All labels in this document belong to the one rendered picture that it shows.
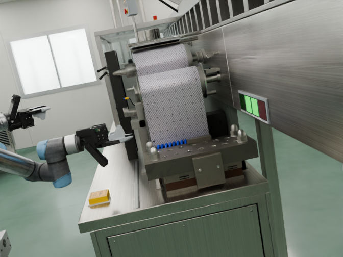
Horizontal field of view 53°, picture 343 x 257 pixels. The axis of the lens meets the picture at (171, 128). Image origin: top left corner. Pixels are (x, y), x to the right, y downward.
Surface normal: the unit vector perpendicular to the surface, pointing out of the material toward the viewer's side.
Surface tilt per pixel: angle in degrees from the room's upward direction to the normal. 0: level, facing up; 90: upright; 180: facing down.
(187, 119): 90
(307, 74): 90
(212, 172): 90
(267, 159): 90
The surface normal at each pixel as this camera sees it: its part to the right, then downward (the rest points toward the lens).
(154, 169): 0.10, 0.20
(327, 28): -0.98, 0.20
